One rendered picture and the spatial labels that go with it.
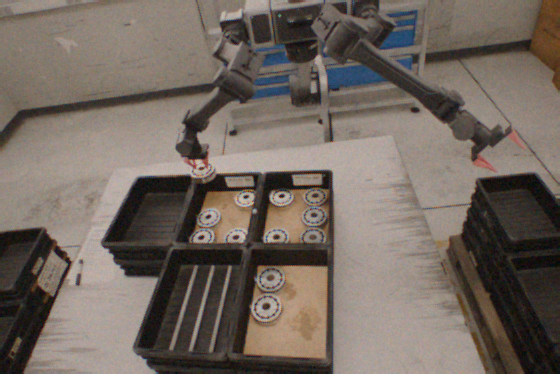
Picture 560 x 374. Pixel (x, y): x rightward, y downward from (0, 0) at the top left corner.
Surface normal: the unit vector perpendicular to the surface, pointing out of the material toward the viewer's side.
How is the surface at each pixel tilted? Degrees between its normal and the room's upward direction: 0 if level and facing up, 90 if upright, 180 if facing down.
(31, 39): 90
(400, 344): 0
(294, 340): 0
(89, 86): 90
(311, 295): 0
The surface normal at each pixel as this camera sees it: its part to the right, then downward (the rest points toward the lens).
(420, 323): -0.14, -0.71
